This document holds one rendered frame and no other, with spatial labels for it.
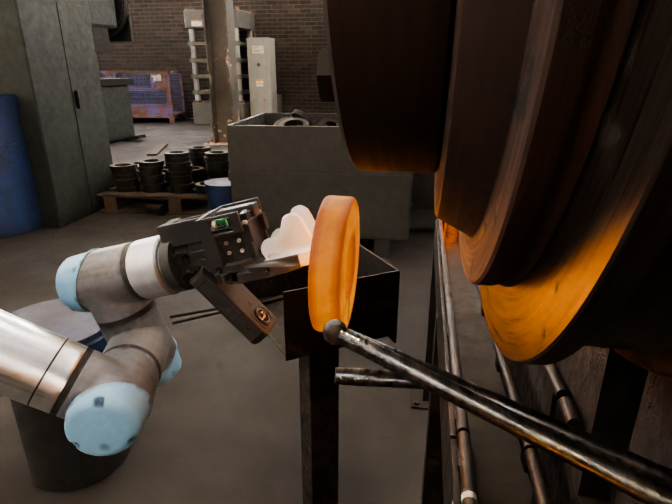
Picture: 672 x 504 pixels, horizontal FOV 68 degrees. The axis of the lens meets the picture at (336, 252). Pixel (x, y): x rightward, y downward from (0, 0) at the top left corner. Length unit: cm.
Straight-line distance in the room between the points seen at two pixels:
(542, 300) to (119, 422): 46
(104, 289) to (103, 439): 18
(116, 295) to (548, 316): 55
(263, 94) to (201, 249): 943
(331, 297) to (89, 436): 28
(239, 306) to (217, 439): 104
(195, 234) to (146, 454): 110
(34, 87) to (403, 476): 318
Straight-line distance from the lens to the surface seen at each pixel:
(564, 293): 17
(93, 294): 67
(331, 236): 50
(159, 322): 70
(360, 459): 152
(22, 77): 381
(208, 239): 57
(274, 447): 156
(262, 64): 999
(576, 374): 50
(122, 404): 56
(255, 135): 282
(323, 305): 51
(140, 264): 62
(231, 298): 60
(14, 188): 382
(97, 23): 817
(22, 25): 379
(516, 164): 16
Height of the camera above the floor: 104
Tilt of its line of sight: 20 degrees down
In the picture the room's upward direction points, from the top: straight up
